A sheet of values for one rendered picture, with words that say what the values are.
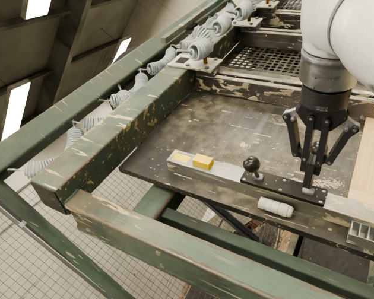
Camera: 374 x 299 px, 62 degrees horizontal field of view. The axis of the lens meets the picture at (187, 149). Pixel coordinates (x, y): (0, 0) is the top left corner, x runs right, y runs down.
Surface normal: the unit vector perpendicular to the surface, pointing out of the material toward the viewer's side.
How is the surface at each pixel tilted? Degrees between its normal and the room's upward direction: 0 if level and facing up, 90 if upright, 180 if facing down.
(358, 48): 46
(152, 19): 90
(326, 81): 90
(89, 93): 90
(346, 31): 37
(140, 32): 90
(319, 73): 81
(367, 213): 54
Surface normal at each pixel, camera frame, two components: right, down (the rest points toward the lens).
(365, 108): -0.48, 0.61
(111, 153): 0.87, 0.24
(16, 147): 0.41, -0.47
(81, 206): -0.11, -0.76
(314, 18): -0.98, 0.22
